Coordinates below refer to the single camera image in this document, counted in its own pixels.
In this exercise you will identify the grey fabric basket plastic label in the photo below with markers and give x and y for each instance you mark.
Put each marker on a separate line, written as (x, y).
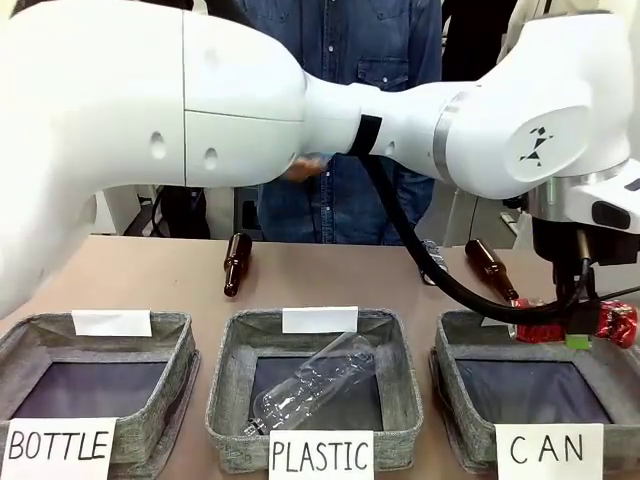
(235, 360)

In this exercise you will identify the person's right hand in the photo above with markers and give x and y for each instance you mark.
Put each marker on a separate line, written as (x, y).
(305, 170)

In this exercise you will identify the crushed red can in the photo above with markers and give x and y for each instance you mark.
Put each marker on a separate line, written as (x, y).
(620, 320)

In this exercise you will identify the white background furniture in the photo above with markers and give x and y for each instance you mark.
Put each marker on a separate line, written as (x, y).
(122, 210)

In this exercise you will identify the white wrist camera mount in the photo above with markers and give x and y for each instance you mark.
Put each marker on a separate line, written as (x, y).
(610, 200)

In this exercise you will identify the small clear plastic bottle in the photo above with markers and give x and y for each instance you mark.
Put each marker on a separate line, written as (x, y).
(436, 257)

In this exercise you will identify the white paper label PLASTIC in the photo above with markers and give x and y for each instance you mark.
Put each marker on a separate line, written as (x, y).
(320, 455)

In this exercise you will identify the grey fabric basket bottle label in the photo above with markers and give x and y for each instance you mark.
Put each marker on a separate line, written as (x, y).
(170, 360)

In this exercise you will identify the grey fabric basket can label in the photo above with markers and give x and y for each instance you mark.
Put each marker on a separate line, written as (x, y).
(450, 360)

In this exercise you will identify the white paper label CAN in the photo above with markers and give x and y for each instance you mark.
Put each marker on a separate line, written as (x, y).
(550, 450)

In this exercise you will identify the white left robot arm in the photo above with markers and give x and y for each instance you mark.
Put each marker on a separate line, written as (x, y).
(150, 75)

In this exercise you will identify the brown glass bottle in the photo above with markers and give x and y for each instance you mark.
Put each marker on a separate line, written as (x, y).
(492, 270)
(237, 265)

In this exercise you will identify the black office chair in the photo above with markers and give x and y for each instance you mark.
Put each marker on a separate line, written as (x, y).
(180, 212)

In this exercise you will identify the white paper label BOTTLE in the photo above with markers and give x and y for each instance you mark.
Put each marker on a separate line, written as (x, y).
(55, 447)

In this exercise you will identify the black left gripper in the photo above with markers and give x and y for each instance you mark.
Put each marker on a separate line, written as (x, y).
(555, 250)

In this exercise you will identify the person in denim shirt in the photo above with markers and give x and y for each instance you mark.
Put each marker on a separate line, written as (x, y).
(350, 45)

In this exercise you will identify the blank white card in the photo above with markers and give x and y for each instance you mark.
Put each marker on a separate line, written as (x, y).
(112, 322)
(320, 320)

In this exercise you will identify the large clear plastic bottle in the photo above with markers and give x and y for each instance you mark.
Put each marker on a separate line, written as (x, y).
(320, 380)

